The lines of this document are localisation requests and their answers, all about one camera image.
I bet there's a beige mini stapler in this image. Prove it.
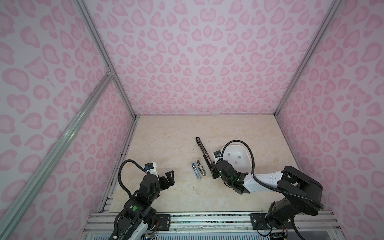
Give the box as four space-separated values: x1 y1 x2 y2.
196 160 207 176

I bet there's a blue mini stapler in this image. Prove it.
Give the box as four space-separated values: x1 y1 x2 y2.
191 163 202 181

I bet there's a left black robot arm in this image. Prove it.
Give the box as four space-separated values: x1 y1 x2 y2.
109 171 175 240

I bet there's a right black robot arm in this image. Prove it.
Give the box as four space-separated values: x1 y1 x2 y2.
214 160 325 229

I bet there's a white plastic tray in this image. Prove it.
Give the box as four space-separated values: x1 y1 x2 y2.
222 145 252 174

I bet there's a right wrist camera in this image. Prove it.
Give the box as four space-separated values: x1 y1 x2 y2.
213 151 223 163

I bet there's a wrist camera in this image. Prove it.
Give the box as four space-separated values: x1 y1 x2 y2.
144 163 158 177
213 151 223 163

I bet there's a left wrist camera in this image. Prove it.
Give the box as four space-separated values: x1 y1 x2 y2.
144 163 158 177

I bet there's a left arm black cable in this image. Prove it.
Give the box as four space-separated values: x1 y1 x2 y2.
117 159 148 199

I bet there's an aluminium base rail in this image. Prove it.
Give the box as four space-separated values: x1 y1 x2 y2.
80 211 343 240

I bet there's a diagonal aluminium frame bar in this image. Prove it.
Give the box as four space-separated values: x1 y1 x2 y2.
1 71 115 240

